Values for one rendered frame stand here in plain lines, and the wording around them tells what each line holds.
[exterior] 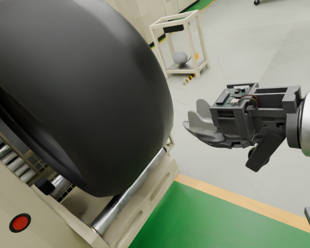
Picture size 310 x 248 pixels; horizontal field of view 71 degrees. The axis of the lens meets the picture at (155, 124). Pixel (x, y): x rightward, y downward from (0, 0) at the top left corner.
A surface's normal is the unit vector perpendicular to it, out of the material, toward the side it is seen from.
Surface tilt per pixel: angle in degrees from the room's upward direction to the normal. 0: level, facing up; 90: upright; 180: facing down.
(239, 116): 90
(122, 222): 0
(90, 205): 0
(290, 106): 90
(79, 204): 0
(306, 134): 71
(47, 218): 90
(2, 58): 54
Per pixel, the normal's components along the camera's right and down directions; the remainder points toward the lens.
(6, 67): -0.19, 0.08
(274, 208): -0.32, -0.76
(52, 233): 0.76, 0.15
